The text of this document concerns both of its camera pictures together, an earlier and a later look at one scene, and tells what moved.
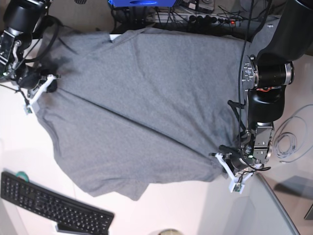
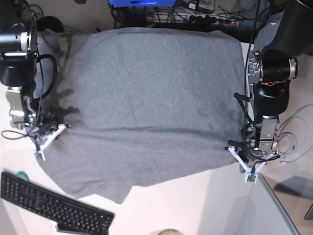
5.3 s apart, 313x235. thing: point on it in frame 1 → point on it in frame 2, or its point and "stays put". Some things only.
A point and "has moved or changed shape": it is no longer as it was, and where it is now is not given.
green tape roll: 22,175 stays put
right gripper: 238,160 → 244,150
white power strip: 178,17 stays put
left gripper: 32,76 → 47,124
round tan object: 169,231 stays put
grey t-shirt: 146,105 has moved or changed shape
